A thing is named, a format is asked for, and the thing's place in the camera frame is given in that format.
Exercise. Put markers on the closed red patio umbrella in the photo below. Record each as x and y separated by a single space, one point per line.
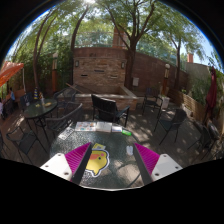
211 95

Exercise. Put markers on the open picture book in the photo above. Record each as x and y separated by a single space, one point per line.
93 126

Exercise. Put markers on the small white mouse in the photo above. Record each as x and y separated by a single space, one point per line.
129 150

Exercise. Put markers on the round glass side table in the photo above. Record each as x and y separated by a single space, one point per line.
39 109

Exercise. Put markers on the white remote keypad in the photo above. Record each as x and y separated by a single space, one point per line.
66 133

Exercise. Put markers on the yellow duck mouse pad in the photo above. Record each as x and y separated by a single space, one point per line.
98 161

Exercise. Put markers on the orange patio umbrella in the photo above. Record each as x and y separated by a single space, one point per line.
8 70

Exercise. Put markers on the brick planter fountain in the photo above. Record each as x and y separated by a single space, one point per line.
101 70

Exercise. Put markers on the black wicker patio chair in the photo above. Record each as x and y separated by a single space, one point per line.
106 110

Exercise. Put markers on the green marker pen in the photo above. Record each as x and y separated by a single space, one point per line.
125 132

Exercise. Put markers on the black metal chair right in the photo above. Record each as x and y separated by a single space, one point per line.
173 124

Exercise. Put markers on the black metal chair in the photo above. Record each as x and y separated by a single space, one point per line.
23 141
173 124
152 99

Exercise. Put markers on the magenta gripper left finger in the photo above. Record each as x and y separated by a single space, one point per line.
69 166

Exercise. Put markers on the black metal chair far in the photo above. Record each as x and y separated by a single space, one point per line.
152 99

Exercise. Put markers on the black metal chair left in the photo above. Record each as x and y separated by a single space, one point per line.
23 141

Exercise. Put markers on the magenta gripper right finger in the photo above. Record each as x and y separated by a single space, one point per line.
153 166

